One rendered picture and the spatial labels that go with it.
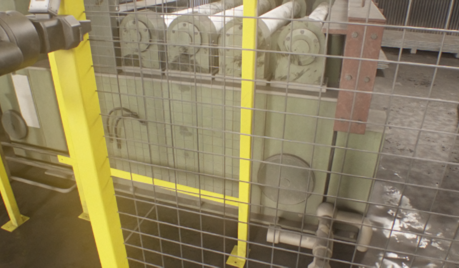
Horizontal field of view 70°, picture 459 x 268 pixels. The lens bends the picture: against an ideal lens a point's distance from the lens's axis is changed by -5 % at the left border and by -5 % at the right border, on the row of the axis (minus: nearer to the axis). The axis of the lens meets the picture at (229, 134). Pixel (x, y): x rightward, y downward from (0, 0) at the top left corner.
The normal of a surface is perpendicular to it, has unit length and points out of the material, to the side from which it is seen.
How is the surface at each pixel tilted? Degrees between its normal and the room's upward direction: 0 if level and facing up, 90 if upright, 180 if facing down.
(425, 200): 0
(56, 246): 0
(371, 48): 90
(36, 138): 90
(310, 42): 90
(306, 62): 103
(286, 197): 92
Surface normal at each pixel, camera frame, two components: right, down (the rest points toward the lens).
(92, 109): 0.95, 0.14
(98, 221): -0.29, 0.42
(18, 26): 0.80, -0.39
